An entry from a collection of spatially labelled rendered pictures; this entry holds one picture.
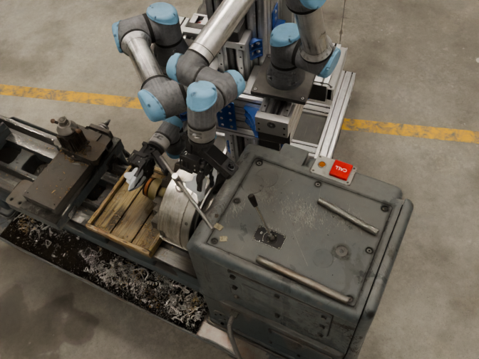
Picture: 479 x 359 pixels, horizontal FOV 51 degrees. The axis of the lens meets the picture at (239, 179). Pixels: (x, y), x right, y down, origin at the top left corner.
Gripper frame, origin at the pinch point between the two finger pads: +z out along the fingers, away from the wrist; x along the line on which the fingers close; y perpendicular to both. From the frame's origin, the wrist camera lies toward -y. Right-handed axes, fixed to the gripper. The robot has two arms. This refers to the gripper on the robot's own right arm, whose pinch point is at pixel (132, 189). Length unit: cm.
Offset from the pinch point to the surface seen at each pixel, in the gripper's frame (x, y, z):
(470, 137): -108, -115, -170
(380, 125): -108, -61, -158
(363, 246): 18, -85, -3
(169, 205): 13.0, -22.6, 6.2
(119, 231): -19.1, 4.9, 10.4
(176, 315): -52, -22, 22
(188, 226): 9.9, -31.1, 9.3
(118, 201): -19.1, 12.9, -0.8
